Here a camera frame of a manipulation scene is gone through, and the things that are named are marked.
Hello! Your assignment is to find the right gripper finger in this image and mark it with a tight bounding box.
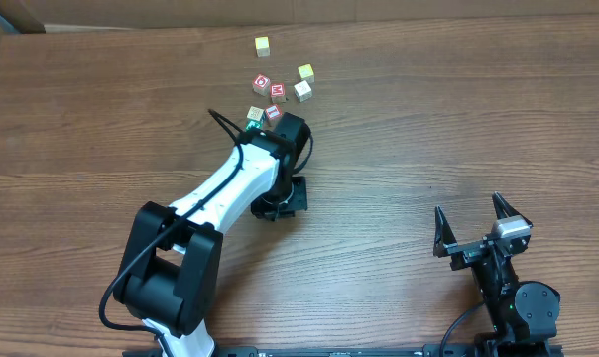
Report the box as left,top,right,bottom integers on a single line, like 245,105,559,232
492,191,533,227
433,206,458,258

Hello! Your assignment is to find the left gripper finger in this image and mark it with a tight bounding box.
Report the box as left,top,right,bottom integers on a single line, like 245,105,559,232
250,197,281,221
284,176,308,214

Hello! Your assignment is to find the green letter block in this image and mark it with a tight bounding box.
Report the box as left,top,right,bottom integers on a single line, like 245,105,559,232
245,120,263,131

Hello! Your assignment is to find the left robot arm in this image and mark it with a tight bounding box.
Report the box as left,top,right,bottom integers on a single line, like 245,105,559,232
98,111,313,356

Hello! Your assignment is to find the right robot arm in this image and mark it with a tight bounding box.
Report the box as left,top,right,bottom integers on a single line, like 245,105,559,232
430,192,563,357

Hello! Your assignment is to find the red block letter I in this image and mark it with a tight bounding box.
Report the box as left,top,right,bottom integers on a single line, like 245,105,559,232
264,104,283,126

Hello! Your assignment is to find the white block right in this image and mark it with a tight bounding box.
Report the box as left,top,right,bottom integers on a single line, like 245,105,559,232
294,80,313,102

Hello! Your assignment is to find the white block with blue side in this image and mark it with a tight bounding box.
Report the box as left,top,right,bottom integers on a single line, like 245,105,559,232
246,106,266,124

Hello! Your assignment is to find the red block letter M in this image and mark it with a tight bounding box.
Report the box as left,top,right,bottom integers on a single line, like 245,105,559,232
270,83,288,104

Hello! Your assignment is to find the red block with circle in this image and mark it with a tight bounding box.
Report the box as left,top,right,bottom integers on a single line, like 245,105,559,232
252,74,272,96

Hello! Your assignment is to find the yellow block upper right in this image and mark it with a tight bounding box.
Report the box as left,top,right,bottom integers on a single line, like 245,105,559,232
298,63,315,83

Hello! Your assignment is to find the yellow block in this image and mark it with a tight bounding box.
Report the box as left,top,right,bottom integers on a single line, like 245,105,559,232
254,37,271,57
298,63,315,83

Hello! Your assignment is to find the yellow block far top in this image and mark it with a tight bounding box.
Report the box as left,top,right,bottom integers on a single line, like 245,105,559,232
254,37,271,57

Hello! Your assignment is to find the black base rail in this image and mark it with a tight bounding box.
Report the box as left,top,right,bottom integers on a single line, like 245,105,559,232
121,344,564,357

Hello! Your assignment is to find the cardboard back wall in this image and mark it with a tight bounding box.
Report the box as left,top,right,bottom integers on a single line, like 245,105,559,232
0,0,599,32

